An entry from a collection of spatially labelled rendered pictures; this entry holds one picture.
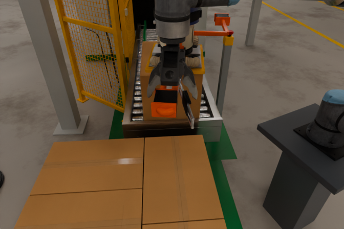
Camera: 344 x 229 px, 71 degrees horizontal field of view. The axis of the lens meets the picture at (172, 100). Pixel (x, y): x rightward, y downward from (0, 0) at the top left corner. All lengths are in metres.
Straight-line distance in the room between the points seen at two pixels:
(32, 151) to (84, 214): 1.40
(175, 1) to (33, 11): 1.72
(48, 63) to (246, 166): 1.94
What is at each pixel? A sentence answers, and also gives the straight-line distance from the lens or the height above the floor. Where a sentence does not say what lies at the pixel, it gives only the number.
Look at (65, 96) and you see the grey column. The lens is 2.49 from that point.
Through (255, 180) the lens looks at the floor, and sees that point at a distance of 2.22.
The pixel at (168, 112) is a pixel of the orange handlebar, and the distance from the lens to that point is 0.69.
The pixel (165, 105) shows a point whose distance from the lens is 0.70.
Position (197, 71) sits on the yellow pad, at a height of 1.14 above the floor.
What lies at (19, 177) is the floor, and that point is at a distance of 2.48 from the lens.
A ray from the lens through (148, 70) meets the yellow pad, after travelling 1.18.
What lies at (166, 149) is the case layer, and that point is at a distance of 1.58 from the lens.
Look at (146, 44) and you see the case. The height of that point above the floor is 0.95.
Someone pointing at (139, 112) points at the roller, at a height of 0.54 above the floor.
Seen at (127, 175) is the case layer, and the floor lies 0.54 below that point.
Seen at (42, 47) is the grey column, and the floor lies 0.91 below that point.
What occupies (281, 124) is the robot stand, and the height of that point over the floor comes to 0.75.
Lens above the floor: 1.68
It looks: 34 degrees down
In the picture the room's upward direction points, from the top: straight up
